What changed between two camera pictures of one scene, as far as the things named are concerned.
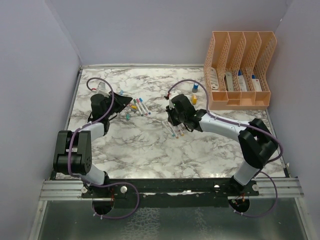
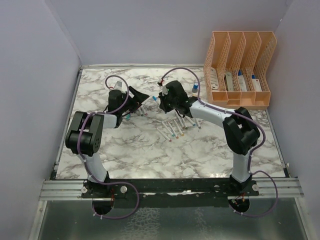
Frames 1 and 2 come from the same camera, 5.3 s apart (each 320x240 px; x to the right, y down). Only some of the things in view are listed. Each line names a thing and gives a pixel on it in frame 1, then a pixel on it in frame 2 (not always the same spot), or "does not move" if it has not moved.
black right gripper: (170, 112) to (163, 106)
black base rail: (170, 192) does not move
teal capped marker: (172, 134) does not move
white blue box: (242, 85) does not move
